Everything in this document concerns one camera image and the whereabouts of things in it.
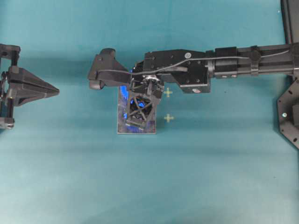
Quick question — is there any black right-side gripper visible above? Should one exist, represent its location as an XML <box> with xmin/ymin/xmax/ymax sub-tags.
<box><xmin>126</xmin><ymin>49</ymin><xmax>211</xmax><ymax>128</ymax></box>

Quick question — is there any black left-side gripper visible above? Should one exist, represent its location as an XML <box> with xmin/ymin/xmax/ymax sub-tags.
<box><xmin>0</xmin><ymin>43</ymin><xmax>59</xmax><ymax>129</ymax></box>

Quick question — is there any small blue gear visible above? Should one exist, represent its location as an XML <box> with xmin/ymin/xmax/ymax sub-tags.
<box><xmin>129</xmin><ymin>97</ymin><xmax>152</xmax><ymax>115</ymax></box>

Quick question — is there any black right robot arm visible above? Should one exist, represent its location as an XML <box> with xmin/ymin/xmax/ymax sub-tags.
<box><xmin>126</xmin><ymin>43</ymin><xmax>299</xmax><ymax>129</ymax></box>

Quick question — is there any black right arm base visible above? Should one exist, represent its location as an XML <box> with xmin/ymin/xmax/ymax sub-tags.
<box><xmin>277</xmin><ymin>0</ymin><xmax>299</xmax><ymax>148</ymax></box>

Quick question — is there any metal base plate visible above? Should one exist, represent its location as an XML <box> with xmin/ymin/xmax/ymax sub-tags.
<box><xmin>117</xmin><ymin>86</ymin><xmax>156</xmax><ymax>134</ymax></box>

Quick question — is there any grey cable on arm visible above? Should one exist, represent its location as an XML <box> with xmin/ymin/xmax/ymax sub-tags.
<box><xmin>97</xmin><ymin>49</ymin><xmax>292</xmax><ymax>76</ymax></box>

